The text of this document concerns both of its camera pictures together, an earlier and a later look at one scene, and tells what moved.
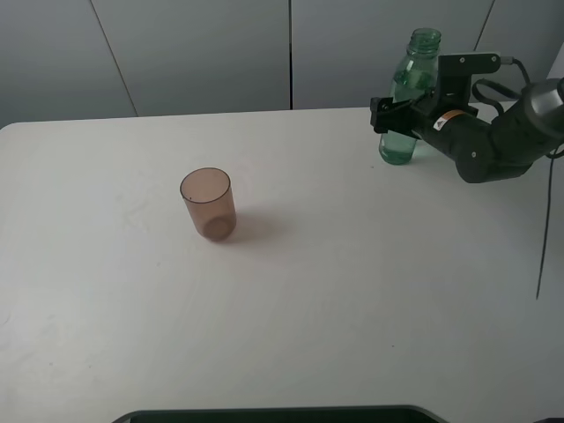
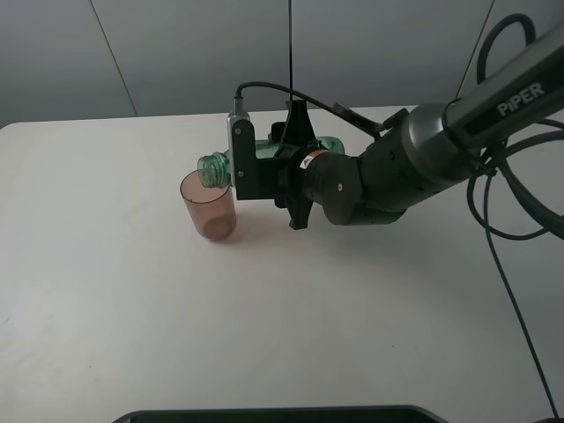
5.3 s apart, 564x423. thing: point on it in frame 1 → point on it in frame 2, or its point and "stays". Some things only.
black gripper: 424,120 → 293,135
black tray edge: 285,414 stays
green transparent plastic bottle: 415,77 → 215,168
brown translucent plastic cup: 209,196 stays
